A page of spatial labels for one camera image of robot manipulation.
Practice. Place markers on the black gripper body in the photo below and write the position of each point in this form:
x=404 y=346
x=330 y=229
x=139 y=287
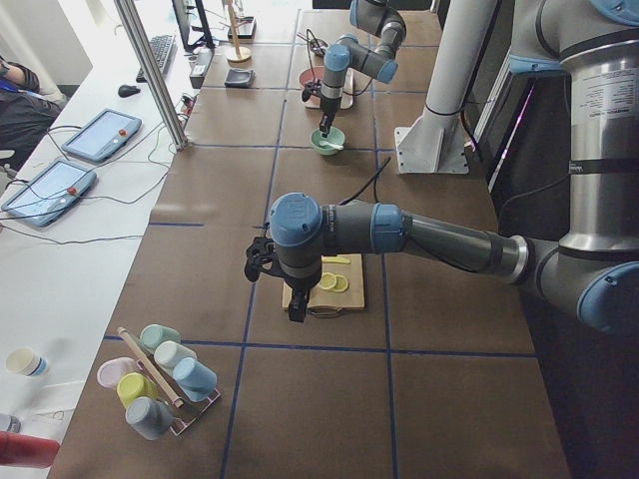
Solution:
x=327 y=108
x=300 y=288

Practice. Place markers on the white plastic spoon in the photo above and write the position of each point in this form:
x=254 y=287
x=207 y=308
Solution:
x=330 y=145

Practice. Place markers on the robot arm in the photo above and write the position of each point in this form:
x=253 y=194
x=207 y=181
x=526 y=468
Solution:
x=377 y=19
x=590 y=273

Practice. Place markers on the green bowl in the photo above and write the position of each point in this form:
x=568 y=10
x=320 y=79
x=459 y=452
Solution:
x=335 y=135

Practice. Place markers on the pink bowl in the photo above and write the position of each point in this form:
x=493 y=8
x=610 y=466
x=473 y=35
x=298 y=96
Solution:
x=310 y=74

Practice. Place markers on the metal ice scoop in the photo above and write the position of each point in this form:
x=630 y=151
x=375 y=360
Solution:
x=317 y=46

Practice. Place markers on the cream plastic tray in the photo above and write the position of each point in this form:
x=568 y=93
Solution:
x=348 y=91

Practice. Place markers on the upper lemon slice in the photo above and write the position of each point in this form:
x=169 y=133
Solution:
x=329 y=281

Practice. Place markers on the lemon slice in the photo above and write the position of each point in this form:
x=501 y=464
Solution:
x=341 y=284
x=329 y=281

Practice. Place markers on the lower lemon slice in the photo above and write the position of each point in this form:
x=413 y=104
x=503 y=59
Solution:
x=341 y=284

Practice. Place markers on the yellow plastic knife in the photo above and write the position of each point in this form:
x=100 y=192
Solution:
x=337 y=259

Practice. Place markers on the grey folded cloth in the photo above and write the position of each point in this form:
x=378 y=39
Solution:
x=240 y=78

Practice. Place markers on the wooden stand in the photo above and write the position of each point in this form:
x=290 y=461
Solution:
x=238 y=53

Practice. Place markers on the black framed tray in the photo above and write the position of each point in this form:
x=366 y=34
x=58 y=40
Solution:
x=246 y=27

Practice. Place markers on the blue cup on rack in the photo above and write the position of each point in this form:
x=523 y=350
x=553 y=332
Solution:
x=196 y=379

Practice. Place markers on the white cup on rack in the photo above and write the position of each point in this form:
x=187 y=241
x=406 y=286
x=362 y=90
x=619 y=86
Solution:
x=169 y=353

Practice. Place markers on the green cup on rack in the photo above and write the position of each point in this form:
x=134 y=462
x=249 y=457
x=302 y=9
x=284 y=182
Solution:
x=153 y=335

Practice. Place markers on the black monitor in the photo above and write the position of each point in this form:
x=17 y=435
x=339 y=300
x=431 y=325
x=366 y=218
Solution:
x=193 y=25

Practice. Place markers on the black keyboard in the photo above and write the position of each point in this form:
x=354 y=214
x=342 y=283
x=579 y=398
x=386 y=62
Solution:
x=163 y=48

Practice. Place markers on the yellow cup on rack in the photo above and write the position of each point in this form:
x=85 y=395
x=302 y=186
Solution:
x=134 y=385

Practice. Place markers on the grey cup on rack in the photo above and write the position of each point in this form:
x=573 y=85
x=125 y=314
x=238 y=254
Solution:
x=151 y=418

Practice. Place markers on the pink cup on rack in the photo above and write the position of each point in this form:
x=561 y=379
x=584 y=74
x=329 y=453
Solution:
x=110 y=372

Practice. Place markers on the black computer mouse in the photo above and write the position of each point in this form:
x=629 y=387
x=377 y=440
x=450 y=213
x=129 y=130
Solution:
x=126 y=91

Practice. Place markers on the far teach pendant tablet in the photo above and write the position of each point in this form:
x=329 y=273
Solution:
x=103 y=136

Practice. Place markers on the teach pendant tablet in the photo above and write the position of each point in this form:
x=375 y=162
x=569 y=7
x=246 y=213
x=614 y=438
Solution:
x=50 y=194
x=103 y=136

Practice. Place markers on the near teach pendant tablet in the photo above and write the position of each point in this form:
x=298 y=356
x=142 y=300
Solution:
x=50 y=194

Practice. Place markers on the paper cup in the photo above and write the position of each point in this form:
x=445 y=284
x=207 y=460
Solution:
x=25 y=361

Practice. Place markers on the seated person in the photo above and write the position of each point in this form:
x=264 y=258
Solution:
x=27 y=111

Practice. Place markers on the red bottle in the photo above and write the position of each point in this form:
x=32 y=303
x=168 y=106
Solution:
x=21 y=450

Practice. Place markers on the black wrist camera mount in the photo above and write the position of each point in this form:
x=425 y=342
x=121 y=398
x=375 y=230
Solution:
x=262 y=258

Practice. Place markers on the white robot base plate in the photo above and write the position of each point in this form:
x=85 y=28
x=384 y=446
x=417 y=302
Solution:
x=442 y=154

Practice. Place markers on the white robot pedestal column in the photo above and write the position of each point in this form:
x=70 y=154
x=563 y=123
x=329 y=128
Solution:
x=465 y=29

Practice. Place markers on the white wire rack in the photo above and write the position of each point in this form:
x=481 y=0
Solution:
x=190 y=412

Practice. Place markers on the wooden rack handle bar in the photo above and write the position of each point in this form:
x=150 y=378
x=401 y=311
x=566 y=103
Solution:
x=144 y=358

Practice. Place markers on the aluminium frame post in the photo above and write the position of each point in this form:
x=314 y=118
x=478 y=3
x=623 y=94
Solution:
x=137 y=35

